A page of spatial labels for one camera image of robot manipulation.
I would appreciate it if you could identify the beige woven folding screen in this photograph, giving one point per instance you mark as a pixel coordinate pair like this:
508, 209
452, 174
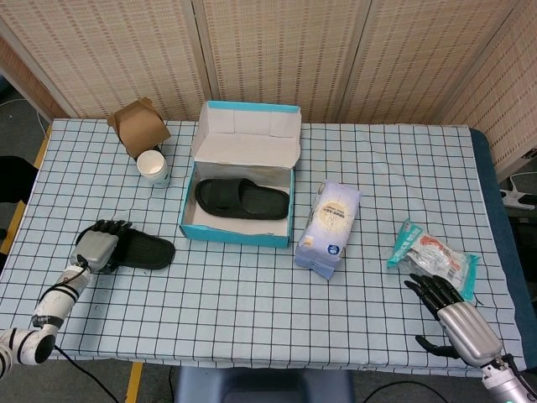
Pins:
293, 54

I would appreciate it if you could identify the black chair seat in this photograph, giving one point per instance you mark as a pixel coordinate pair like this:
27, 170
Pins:
14, 180

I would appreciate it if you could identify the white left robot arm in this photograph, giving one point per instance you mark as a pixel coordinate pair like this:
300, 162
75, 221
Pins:
54, 304

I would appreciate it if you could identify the teal plastic snack packet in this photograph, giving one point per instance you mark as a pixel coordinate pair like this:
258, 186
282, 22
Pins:
423, 247

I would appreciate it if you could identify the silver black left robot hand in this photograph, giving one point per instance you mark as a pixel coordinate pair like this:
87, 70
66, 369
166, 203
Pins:
94, 249

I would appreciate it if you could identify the black rubber slipper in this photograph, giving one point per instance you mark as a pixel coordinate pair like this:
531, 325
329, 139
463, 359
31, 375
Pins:
251, 203
142, 252

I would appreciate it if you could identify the teal cardboard shoe box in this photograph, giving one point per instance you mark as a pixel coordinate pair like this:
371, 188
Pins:
247, 142

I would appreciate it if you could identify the lavender paper food bag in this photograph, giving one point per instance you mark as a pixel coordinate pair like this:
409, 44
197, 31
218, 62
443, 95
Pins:
331, 226

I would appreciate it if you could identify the brown cardboard takeaway box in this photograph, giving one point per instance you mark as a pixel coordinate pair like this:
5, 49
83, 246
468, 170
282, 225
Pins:
140, 126

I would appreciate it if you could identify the blue checked tablecloth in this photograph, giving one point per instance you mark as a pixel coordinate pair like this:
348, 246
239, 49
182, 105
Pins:
260, 306

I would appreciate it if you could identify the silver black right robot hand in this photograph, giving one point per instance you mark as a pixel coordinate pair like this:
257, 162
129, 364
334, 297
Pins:
470, 331

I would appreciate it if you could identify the dark blue chair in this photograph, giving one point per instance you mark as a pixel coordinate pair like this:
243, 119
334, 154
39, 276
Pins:
260, 386

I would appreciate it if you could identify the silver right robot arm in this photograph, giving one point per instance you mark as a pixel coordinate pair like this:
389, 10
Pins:
505, 382

